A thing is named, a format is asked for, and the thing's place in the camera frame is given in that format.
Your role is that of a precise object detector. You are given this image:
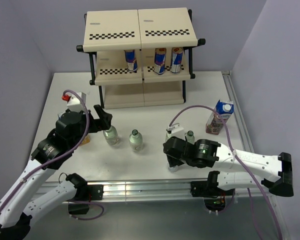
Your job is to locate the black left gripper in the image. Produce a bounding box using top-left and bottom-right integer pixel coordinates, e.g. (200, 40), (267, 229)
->
(70, 104), (112, 150)

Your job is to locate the blue silver energy drink can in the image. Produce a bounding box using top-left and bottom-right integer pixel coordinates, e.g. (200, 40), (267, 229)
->
(153, 47), (167, 75)
(169, 47), (184, 74)

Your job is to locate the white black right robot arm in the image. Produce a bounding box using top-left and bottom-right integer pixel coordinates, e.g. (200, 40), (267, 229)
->
(96, 117), (294, 198)

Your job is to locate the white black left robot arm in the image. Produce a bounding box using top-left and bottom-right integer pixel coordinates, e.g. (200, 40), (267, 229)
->
(0, 105), (113, 240)

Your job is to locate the clear glass bottle green cap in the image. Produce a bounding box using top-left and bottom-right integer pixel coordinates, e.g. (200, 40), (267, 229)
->
(129, 129), (143, 152)
(165, 131), (171, 142)
(185, 130), (195, 144)
(103, 125), (119, 146)

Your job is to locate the blue Fontana juice carton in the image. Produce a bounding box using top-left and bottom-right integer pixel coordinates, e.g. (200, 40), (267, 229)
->
(58, 112), (91, 146)

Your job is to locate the blue purple berry juice carton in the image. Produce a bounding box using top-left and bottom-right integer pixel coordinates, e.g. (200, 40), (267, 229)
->
(205, 100), (234, 135)

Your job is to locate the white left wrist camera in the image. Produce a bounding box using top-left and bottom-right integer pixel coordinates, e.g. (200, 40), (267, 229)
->
(61, 92), (87, 113)

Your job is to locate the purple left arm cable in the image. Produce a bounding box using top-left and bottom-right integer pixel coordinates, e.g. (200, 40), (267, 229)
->
(0, 89), (91, 223)

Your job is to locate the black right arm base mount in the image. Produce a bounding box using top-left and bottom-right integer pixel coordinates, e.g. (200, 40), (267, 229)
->
(190, 180), (235, 212)

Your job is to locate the aluminium mounting rail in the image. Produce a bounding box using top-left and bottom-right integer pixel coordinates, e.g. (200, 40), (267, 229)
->
(27, 178), (273, 205)

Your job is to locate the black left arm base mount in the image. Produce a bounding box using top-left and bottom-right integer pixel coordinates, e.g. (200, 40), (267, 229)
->
(67, 184), (104, 218)

